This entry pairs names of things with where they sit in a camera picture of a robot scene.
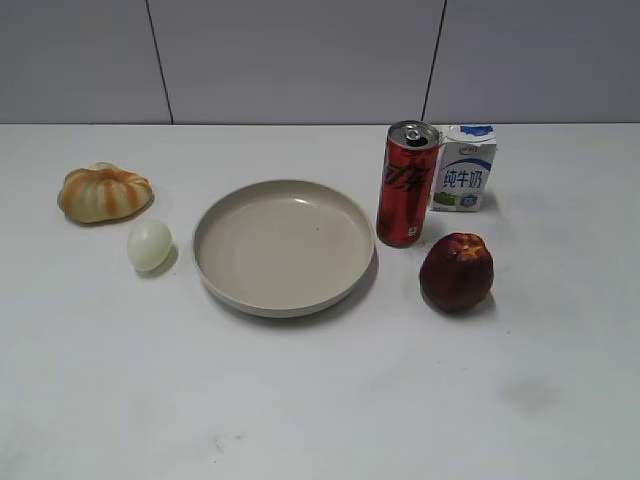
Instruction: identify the white egg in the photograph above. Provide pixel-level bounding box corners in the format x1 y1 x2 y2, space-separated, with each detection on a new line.
127 220 173 272

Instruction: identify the beige round plate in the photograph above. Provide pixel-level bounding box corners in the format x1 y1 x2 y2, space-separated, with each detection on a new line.
192 180 376 319

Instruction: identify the red cola can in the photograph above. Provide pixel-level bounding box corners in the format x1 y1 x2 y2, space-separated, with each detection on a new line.
376 120 442 248

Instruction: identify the dark red apple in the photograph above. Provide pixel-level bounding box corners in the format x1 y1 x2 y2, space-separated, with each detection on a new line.
419 232 494 313

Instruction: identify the white blue milk carton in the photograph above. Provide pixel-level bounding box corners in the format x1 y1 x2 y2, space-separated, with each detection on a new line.
430 124 497 212

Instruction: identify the striped bread bun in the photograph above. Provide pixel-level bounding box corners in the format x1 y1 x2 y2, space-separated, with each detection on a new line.
57 162 154 224

